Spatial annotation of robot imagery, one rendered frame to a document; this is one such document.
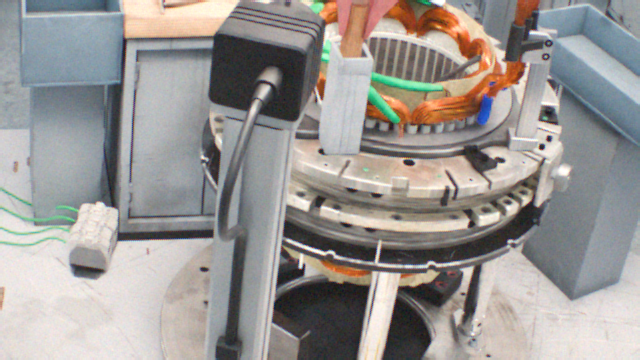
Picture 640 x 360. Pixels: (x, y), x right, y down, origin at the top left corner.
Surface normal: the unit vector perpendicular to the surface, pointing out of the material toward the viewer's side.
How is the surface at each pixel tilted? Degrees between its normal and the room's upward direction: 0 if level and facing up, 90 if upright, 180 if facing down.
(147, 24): 90
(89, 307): 0
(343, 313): 0
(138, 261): 0
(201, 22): 90
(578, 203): 90
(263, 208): 90
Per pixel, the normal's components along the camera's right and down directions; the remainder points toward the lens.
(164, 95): 0.22, 0.57
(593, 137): -0.85, 0.21
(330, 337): 0.12, -0.82
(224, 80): -0.25, 0.52
